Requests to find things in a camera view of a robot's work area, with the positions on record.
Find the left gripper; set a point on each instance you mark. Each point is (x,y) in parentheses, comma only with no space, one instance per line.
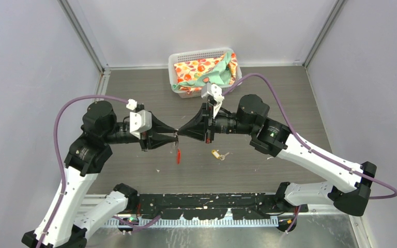
(153,139)

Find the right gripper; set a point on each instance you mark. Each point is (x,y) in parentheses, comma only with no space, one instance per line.
(196,128)

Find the metal key holder red handle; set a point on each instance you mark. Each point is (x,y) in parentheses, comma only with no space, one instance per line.
(178,151)

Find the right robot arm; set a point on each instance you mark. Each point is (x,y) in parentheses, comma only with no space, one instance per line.
(346,189)

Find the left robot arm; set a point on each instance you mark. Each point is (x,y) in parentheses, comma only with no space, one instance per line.
(62,226)

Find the colourful patterned cloth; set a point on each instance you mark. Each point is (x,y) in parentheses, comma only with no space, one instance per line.
(192,75)

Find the white plastic basket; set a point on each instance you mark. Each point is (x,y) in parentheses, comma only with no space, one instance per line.
(207,53)

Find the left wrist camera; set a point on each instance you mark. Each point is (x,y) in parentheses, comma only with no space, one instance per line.
(140,121)

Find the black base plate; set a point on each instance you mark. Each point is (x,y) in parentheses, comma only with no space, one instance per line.
(210,206)

